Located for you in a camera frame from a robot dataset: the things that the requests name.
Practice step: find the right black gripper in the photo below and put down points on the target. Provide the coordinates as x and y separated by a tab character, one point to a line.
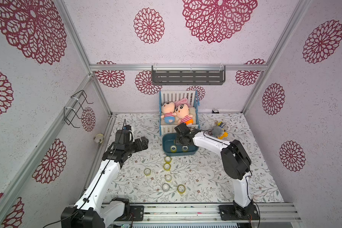
181	130

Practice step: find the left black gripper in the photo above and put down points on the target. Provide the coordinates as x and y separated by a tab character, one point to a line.
139	147

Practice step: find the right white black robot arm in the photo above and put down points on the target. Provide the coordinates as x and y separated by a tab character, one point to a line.
236	163

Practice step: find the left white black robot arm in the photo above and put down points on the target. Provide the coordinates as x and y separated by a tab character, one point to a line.
102	179

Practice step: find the teal plastic storage box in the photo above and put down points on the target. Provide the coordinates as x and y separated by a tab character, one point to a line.
168	141

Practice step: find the tape roll nearest box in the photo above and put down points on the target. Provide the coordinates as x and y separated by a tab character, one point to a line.
168	159

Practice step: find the pale tape roll bottom left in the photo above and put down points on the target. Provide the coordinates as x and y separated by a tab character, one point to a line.
165	187

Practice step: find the plush doll orange shorts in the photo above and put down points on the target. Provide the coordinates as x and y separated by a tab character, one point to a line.
183	114

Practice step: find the small yellow white plush ball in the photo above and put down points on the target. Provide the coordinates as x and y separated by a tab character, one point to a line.
99	138

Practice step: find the plush doll blue shorts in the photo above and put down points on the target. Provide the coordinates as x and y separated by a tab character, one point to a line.
168	112

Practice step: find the pink pillow in crib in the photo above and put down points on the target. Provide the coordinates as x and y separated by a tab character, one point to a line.
181	101

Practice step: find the small black white figurine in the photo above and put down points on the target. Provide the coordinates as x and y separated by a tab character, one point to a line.
215	110

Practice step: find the white blue toy crib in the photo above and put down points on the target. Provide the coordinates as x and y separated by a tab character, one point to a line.
172	96

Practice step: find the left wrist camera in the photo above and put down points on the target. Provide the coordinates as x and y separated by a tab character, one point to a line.
125	135

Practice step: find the grey plush keychain toy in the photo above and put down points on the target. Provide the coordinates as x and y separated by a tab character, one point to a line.
219	130

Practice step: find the grey wall shelf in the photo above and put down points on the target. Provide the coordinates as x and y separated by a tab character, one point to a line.
188	77

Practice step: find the black wire wall rack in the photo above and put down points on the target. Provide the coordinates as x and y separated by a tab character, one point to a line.
71	112

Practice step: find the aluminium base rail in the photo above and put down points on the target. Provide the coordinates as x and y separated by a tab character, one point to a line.
165	213

